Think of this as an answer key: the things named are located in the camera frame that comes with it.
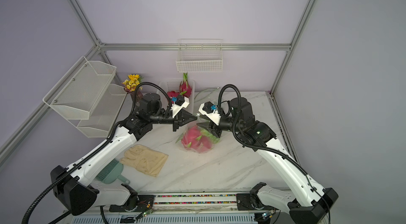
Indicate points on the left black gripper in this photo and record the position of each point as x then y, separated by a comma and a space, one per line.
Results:
185, 117

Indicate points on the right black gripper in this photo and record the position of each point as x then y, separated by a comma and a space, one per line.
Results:
215, 130

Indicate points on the clear zip-top bag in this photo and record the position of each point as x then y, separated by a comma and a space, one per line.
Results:
189, 125
206, 95

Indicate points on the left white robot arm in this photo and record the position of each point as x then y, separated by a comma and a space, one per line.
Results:
72, 185

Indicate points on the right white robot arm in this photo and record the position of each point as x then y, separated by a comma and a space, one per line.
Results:
308, 202

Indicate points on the beige work glove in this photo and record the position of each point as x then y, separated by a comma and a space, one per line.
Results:
144, 160

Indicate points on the yellow flowers in vase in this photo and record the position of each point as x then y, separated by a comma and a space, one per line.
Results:
132, 82

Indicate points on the green hand brush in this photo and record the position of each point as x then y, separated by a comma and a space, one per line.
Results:
112, 172

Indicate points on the white mesh two-tier shelf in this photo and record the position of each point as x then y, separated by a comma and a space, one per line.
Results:
87, 97

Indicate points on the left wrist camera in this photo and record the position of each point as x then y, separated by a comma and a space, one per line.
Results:
180, 102

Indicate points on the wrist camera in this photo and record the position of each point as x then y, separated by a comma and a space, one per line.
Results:
180, 102
209, 110

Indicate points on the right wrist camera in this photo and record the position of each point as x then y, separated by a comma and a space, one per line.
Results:
209, 110

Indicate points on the white wire wall basket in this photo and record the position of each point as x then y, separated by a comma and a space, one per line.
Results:
200, 55

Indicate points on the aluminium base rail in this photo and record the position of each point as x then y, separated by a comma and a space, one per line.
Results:
185, 208

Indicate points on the aluminium frame struts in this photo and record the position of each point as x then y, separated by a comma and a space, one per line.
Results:
9, 148

